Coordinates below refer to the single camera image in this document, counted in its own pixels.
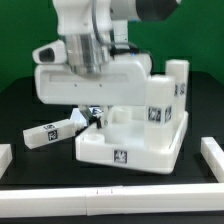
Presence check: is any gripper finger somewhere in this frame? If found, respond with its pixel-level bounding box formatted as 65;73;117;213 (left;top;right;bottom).
97;106;110;129
78;105;95;125

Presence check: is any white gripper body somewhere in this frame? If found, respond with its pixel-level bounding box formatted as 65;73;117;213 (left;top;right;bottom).
32;40;152;106

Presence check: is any white desk top tray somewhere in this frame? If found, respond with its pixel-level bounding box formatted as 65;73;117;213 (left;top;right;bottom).
75;107;188;174

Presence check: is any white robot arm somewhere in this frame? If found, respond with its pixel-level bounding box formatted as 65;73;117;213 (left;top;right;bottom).
33;0;182;126

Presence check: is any white marker sheet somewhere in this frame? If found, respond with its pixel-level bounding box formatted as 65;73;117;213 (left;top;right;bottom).
70;106;101;127

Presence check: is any white left fence block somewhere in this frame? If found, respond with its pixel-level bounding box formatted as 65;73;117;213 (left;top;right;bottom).
0;144;12;178

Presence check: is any white fence block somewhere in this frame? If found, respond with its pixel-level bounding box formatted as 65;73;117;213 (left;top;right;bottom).
0;144;12;178
201;137;224;183

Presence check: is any white right fence block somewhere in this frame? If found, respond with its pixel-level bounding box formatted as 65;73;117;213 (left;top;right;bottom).
201;137;224;183

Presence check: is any white front fence rail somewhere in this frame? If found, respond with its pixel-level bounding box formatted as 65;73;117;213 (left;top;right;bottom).
0;183;224;218

